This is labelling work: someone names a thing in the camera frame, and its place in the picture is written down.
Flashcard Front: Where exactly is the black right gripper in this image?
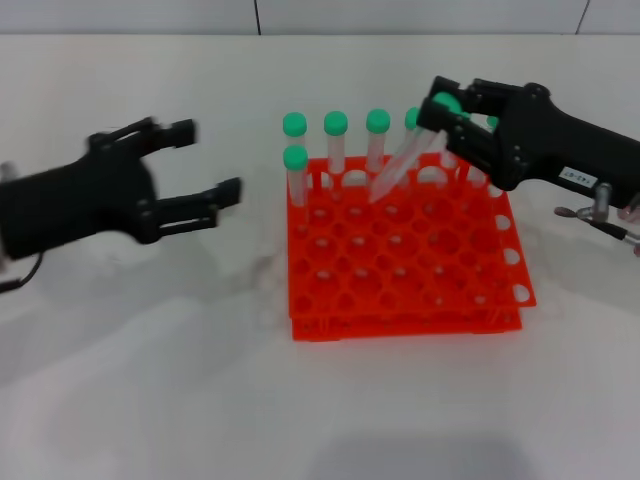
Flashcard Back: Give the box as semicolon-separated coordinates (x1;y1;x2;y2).
416;74;640;210

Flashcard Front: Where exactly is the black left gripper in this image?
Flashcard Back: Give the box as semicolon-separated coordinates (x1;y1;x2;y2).
0;117;245;261

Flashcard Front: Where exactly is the orange test tube rack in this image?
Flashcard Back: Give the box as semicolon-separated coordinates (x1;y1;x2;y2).
285;154;539;343

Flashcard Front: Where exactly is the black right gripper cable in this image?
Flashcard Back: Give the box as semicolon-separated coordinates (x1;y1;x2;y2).
554;182;640;257

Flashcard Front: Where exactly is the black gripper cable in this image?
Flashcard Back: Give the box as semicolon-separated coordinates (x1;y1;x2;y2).
554;182;640;257
0;252;45;295

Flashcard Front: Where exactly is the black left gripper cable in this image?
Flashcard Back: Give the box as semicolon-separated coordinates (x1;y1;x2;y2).
0;252;45;295

